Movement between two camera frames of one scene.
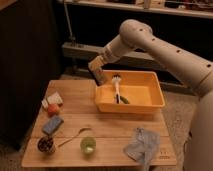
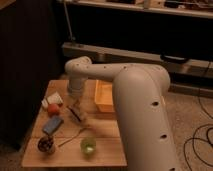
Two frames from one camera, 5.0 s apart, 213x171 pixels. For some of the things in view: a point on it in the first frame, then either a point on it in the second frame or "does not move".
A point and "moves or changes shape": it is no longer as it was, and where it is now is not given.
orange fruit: x=52 y=109 does not move
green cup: x=88 y=145 does not move
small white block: x=45 y=104 does not move
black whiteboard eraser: x=98 y=76 moves or changes shape
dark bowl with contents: x=46 y=145 does not move
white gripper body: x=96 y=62 → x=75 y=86
